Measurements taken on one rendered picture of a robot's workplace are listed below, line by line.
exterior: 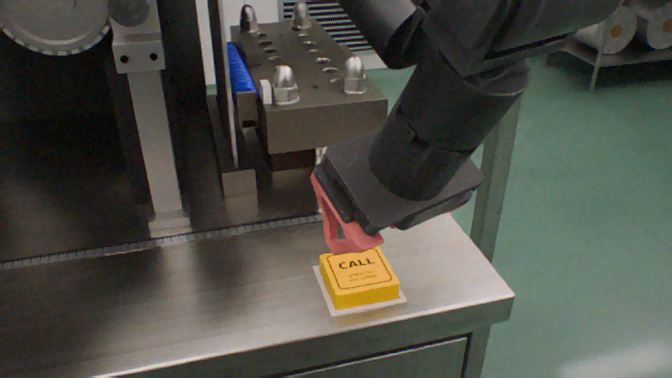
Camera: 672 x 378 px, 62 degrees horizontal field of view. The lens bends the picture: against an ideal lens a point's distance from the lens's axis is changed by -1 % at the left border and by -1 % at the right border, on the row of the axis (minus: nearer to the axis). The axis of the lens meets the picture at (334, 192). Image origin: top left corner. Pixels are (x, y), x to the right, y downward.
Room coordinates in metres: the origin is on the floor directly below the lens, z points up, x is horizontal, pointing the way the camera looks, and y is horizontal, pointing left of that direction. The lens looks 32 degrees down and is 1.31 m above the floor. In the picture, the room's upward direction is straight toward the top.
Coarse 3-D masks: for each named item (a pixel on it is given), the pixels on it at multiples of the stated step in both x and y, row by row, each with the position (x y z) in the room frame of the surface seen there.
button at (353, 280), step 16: (320, 256) 0.50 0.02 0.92; (336, 256) 0.49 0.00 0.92; (352, 256) 0.49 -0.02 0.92; (368, 256) 0.49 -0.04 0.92; (336, 272) 0.47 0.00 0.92; (352, 272) 0.47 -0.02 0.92; (368, 272) 0.47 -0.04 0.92; (384, 272) 0.47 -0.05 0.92; (336, 288) 0.44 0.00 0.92; (352, 288) 0.44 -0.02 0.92; (368, 288) 0.44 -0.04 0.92; (384, 288) 0.45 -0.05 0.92; (336, 304) 0.43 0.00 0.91; (352, 304) 0.44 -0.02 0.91; (368, 304) 0.44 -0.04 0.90
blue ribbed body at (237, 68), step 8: (232, 48) 0.86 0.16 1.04; (232, 56) 0.82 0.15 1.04; (240, 56) 0.84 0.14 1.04; (232, 64) 0.79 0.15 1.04; (240, 64) 0.79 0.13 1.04; (232, 72) 0.76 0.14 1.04; (240, 72) 0.76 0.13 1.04; (248, 72) 0.78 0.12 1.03; (232, 80) 0.73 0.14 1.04; (240, 80) 0.73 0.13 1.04; (248, 80) 0.73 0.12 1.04; (232, 88) 0.71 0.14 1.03; (240, 88) 0.70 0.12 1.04; (248, 88) 0.70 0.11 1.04; (232, 96) 0.70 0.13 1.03; (256, 96) 0.70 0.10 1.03
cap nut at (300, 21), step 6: (300, 0) 1.03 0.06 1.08; (294, 6) 1.02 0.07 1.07; (300, 6) 1.02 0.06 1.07; (306, 6) 1.02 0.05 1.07; (294, 12) 1.02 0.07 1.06; (300, 12) 1.01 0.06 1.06; (306, 12) 1.02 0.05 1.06; (294, 18) 1.02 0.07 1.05; (300, 18) 1.01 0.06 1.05; (306, 18) 1.02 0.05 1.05; (294, 24) 1.02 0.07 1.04; (300, 24) 1.01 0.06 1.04; (306, 24) 1.02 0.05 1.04
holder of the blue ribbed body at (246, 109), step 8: (240, 96) 0.68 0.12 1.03; (248, 96) 0.69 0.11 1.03; (240, 104) 0.68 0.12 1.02; (248, 104) 0.69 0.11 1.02; (256, 104) 0.69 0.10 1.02; (240, 112) 0.68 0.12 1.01; (248, 112) 0.69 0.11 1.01; (256, 112) 0.69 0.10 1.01; (240, 120) 0.68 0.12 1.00; (248, 120) 0.69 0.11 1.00; (256, 120) 0.69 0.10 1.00; (240, 128) 0.68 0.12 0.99
